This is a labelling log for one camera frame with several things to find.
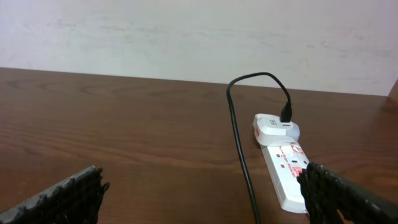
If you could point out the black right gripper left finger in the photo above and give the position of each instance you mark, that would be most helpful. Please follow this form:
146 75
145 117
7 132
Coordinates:
76 199

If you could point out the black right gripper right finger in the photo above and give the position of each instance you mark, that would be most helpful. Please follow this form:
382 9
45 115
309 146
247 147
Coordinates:
329 198

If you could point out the white USB charger adapter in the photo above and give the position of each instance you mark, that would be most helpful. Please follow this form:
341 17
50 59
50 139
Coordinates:
269 131

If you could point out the white power strip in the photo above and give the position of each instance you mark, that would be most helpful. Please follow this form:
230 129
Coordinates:
285 164

